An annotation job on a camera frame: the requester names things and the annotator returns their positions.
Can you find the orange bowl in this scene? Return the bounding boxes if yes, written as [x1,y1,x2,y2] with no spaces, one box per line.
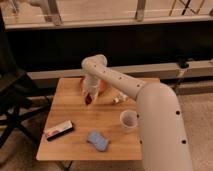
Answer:
[79,77,107,95]

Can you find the wooden table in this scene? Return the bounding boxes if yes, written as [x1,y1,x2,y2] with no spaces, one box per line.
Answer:
[36,78,142,161]

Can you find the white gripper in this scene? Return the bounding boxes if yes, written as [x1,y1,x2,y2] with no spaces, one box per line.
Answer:
[82,75,100,102]

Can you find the metal railing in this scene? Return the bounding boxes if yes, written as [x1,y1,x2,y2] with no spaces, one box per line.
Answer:
[0,0,213,30]

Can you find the small white toy object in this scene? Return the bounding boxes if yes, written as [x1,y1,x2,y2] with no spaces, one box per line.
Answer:
[113,94,128,104]

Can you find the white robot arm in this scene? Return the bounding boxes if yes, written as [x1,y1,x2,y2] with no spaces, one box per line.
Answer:
[81,54,193,171]

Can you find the blue sponge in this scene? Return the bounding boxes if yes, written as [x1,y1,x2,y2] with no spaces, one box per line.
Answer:
[87,131,109,152]

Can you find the black chair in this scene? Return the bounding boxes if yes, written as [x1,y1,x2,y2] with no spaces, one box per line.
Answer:
[0,10,51,148]

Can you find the dark red pepper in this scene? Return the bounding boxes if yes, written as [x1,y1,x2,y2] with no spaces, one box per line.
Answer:
[85,94,93,105]

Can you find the white ceramic cup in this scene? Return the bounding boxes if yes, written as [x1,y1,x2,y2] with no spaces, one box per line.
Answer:
[120,110,138,130]

